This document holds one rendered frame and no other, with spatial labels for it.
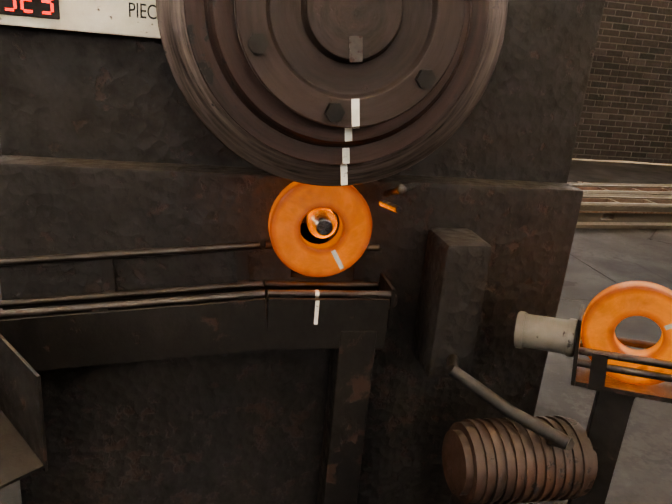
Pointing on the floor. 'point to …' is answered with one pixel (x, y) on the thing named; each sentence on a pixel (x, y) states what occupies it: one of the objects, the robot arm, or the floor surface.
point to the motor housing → (516, 462)
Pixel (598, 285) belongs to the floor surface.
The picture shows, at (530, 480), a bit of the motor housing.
